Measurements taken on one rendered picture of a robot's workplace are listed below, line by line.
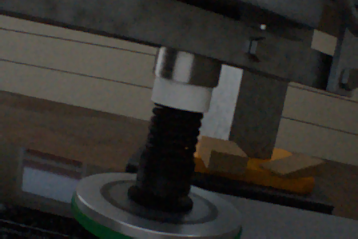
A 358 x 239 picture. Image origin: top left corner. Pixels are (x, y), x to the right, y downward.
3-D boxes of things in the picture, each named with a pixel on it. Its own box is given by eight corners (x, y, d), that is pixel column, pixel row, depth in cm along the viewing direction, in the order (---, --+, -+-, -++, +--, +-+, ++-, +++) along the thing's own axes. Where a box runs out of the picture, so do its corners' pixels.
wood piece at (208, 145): (198, 151, 132) (201, 135, 131) (230, 157, 133) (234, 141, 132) (206, 169, 112) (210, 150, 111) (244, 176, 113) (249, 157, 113)
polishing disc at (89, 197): (155, 260, 41) (157, 249, 41) (44, 184, 55) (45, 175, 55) (270, 228, 57) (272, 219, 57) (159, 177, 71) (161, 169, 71)
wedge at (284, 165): (298, 167, 140) (301, 152, 139) (321, 177, 132) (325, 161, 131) (257, 167, 128) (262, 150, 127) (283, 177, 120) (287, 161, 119)
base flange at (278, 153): (165, 133, 173) (168, 121, 172) (287, 160, 171) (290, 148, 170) (147, 161, 125) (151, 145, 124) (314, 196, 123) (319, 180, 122)
